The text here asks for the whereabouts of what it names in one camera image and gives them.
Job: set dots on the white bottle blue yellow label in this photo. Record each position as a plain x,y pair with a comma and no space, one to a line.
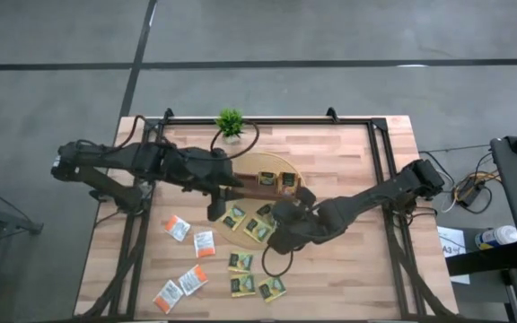
503,234

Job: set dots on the white orange Tazo tea packet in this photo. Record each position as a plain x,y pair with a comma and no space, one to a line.
193,280
168,296
178,228
204,244

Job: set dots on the small green potted plant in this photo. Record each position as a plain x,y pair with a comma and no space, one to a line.
230,121

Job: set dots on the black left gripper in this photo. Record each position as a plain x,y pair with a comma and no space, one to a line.
213,179

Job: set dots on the black aluminium table frame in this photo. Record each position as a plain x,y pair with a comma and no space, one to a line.
308,121

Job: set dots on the brown wooden tea organizer box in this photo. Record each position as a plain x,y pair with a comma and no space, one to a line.
258,194

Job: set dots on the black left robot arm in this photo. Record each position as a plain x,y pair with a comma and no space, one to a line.
106,154

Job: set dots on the round woven straw placemat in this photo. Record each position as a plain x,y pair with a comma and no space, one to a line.
269,161

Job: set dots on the white paper sheet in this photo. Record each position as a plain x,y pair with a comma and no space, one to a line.
453,238

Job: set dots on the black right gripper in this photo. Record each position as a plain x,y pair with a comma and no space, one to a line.
292,220

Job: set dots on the grey metal stand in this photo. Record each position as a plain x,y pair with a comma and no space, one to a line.
25,226

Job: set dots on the yellow green tea packet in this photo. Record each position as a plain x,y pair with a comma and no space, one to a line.
288,180

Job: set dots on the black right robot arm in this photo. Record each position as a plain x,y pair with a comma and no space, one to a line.
375,195

